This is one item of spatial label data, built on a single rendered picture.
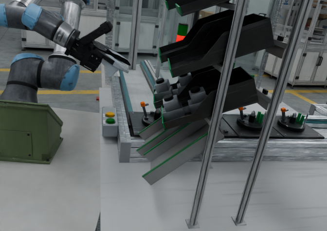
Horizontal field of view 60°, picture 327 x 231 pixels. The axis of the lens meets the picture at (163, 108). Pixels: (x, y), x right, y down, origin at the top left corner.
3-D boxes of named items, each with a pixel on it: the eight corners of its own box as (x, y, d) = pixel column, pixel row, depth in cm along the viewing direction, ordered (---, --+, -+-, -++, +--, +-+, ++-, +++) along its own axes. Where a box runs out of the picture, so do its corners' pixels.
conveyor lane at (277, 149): (129, 162, 123) (131, 142, 119) (123, 126, 153) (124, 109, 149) (360, 160, 152) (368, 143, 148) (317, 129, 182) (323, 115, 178)
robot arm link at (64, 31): (67, 20, 94) (60, 23, 87) (80, 27, 95) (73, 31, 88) (57, 39, 97) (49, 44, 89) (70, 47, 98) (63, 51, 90)
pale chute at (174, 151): (150, 185, 91) (141, 176, 89) (151, 162, 103) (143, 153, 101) (225, 137, 85) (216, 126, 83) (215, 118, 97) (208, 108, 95)
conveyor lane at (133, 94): (132, 156, 127) (134, 136, 124) (119, 89, 202) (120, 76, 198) (192, 155, 134) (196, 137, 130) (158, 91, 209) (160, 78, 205)
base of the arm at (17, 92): (-13, 102, 107) (-7, 78, 110) (9, 113, 122) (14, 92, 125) (26, 104, 106) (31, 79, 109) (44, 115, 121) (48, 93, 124)
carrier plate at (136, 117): (133, 138, 124) (134, 134, 123) (128, 114, 145) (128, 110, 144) (186, 139, 130) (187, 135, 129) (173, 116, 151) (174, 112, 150)
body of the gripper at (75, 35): (99, 67, 101) (67, 49, 98) (111, 47, 98) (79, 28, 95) (95, 73, 94) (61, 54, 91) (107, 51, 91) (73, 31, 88)
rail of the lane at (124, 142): (118, 163, 122) (120, 140, 117) (110, 89, 201) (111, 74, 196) (132, 162, 123) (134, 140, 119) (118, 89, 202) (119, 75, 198)
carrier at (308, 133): (282, 140, 142) (290, 117, 137) (258, 118, 163) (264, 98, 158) (323, 140, 147) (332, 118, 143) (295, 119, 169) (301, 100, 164)
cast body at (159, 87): (155, 102, 102) (149, 84, 99) (158, 96, 105) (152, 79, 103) (178, 96, 99) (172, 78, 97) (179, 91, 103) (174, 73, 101)
